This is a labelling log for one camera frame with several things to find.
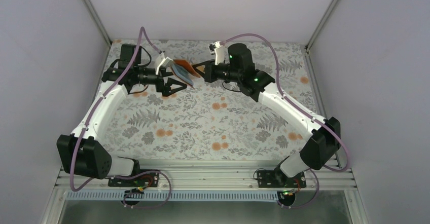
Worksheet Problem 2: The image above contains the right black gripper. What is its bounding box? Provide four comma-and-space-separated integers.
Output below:
192, 59, 241, 83

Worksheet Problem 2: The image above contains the brown leather card holder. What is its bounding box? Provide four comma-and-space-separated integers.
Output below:
173, 59, 201, 78

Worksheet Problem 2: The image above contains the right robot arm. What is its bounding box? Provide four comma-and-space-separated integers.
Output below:
193, 43, 341, 187

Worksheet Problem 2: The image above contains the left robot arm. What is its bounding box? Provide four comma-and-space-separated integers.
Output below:
56, 44, 188, 186

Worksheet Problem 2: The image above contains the floral patterned table mat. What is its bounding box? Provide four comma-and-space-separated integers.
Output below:
101, 40, 317, 161

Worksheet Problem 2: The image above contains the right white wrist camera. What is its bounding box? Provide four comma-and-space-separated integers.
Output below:
208, 41, 227, 65

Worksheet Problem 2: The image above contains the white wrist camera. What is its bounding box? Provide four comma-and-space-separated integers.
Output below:
154, 52, 174, 75
208, 41, 227, 65

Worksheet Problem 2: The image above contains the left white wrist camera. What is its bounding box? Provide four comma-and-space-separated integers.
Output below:
154, 52, 174, 75

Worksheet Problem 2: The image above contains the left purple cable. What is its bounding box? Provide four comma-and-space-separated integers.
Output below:
69, 27, 172, 210

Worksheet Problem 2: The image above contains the purple cable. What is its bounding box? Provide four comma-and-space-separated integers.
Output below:
69, 27, 172, 210
220, 33, 351, 210

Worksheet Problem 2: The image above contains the aluminium rail frame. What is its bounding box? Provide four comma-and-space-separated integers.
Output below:
55, 159, 357, 191

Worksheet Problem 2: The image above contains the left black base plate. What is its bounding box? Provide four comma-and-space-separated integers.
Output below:
108, 169, 160, 188

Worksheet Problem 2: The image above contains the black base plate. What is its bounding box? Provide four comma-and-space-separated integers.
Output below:
253, 168, 307, 189
108, 169, 160, 188

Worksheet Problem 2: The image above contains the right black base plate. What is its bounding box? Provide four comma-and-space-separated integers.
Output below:
253, 168, 307, 189

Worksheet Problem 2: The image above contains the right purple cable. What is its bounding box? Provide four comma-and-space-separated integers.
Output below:
220, 33, 351, 210

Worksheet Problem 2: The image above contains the slotted grey cable duct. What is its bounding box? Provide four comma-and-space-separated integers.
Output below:
65, 190, 278, 202

